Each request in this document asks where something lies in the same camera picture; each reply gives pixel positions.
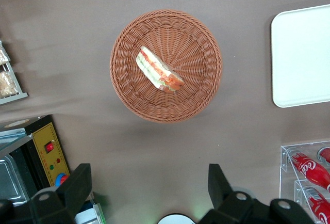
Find black food warmer yellow panel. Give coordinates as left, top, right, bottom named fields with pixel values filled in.
left=0, top=115, right=72, bottom=208

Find clear bag of snacks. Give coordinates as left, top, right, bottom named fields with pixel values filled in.
left=0, top=40, right=11, bottom=66
left=0, top=71, right=20, bottom=98

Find triangle sandwich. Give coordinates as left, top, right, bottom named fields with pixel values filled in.
left=135, top=46, right=185, bottom=94

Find grey metal side drawer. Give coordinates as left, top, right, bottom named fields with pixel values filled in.
left=74, top=199, right=107, bottom=224

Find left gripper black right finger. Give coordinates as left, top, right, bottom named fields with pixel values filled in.
left=198, top=163, right=272, bottom=224

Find clear acrylic bottle rack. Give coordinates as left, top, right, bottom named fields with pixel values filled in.
left=279, top=140, right=330, bottom=224

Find brown woven wicker basket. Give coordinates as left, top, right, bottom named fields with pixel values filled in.
left=109, top=9, right=223, bottom=124

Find steel food pan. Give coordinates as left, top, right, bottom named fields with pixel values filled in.
left=0, top=154, right=29, bottom=206

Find cream plastic serving tray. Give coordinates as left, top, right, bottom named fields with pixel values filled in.
left=270, top=4, right=330, bottom=108

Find red cola bottle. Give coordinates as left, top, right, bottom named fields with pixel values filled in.
left=317, top=146, right=330, bottom=167
left=302, top=186, right=330, bottom=224
left=289, top=151, right=330, bottom=193

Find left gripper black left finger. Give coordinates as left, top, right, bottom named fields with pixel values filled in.
left=29, top=163, right=93, bottom=224

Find grey wire snack rack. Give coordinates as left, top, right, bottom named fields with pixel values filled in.
left=0, top=40, right=28, bottom=105

